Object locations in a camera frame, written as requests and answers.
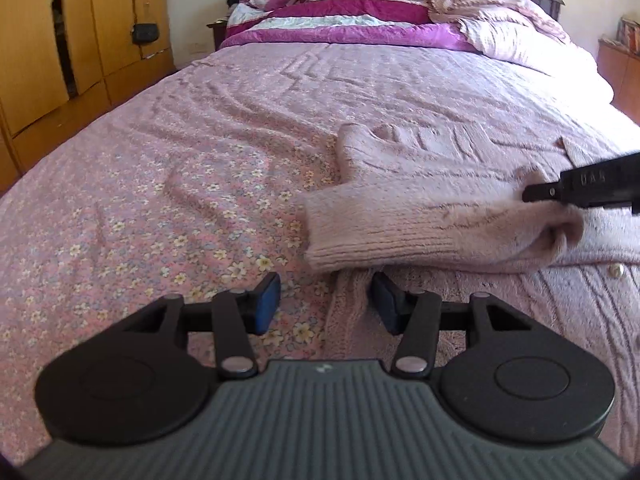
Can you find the pink ruffled blanket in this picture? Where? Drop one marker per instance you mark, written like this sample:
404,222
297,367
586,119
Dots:
515,31

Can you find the brown wooden low cabinet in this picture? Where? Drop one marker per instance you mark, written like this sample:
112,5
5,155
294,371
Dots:
620,68

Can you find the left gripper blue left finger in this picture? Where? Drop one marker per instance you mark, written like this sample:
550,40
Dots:
237,314

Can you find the books on cabinet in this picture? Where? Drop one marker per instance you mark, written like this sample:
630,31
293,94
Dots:
628,33

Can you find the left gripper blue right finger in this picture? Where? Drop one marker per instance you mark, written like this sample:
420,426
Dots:
414,317

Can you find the pink cable-knit cardigan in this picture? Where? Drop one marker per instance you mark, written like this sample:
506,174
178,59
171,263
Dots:
439,208

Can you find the dark wooden nightstand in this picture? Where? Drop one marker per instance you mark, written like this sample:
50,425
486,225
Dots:
219,31

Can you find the magenta white striped quilt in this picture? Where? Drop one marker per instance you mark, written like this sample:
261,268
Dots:
403,23

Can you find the pink floral bed sheet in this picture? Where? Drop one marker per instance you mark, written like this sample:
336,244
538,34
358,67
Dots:
192,187

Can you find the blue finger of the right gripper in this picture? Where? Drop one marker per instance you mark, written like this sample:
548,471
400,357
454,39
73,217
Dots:
611,184

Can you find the yellow wooden wardrobe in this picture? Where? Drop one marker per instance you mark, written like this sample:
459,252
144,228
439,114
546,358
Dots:
65,63

